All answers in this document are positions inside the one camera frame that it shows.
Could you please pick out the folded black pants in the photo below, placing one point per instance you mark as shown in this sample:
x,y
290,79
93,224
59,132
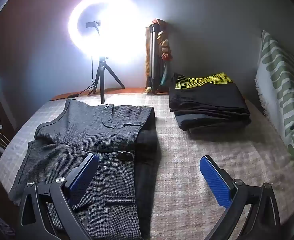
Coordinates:
x,y
211,123

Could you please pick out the black phone holder clamp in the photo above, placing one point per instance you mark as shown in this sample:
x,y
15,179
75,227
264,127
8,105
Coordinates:
x,y
92,24

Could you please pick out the checked bed sheet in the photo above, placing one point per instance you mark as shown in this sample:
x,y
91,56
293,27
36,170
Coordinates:
x,y
199,155

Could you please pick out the grey houndstooth pants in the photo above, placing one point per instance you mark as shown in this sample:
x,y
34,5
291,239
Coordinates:
x,y
92,130

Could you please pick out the black pants with yellow pattern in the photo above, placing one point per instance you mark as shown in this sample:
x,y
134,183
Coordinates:
x,y
211,97

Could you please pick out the teal cloth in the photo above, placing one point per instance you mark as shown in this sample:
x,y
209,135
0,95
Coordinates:
x,y
165,76

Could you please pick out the black tripod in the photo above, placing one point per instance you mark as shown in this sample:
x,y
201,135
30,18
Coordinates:
x,y
102,80

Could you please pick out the folded silver light stand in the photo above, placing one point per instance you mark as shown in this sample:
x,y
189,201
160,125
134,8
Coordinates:
x,y
153,55

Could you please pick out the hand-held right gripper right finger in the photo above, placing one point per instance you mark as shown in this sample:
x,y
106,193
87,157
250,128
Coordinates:
x,y
215,182

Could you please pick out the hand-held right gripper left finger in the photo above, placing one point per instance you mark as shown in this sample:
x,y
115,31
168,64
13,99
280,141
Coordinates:
x,y
83,180

